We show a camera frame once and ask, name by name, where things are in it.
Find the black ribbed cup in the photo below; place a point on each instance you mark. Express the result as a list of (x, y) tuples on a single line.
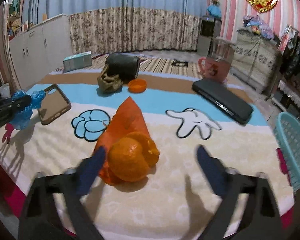
[(124, 65)]

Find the orange plastic bag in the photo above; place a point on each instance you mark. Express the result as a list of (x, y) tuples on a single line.
[(130, 151)]

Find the cartoon striped blanket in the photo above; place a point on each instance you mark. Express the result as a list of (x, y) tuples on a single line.
[(151, 185)]

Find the pile of folded clothes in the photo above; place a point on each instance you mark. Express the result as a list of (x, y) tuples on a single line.
[(258, 26)]

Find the grey water dispenser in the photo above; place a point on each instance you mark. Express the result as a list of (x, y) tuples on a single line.
[(209, 28)]

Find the brown wrapper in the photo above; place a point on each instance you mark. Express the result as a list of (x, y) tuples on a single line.
[(108, 84)]

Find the blue plastic bag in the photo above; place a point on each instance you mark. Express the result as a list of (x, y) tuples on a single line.
[(22, 118)]

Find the pink cartoon mug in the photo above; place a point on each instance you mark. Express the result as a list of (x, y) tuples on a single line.
[(216, 65)]

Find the blue covered pot plant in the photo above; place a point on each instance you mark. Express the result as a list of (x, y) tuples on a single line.
[(214, 9)]

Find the brown phone case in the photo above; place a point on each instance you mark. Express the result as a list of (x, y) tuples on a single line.
[(53, 105)]

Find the light blue plastic basket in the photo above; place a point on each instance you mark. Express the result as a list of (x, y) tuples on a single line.
[(287, 134)]

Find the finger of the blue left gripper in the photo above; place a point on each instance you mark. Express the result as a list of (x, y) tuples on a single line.
[(9, 108)]

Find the black zip case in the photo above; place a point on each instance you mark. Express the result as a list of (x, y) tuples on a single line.
[(229, 103)]

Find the orange lid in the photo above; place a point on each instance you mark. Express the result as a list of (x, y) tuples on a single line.
[(137, 86)]

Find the clothes rack with garments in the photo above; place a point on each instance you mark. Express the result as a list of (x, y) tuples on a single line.
[(287, 66)]

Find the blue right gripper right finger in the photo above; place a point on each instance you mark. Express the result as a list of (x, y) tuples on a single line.
[(213, 170)]

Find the blue floral curtain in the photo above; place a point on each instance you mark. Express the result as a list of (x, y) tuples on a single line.
[(106, 26)]

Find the teal tissue box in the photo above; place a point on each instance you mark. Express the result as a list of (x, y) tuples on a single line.
[(77, 61)]

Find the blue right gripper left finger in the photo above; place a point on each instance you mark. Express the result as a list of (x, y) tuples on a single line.
[(88, 170)]

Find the white cabinet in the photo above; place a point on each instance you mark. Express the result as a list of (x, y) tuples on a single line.
[(40, 50)]

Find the covered dresser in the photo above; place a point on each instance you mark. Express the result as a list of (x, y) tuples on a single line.
[(256, 61)]

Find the low shelf with lace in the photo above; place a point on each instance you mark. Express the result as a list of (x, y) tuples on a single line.
[(286, 99)]

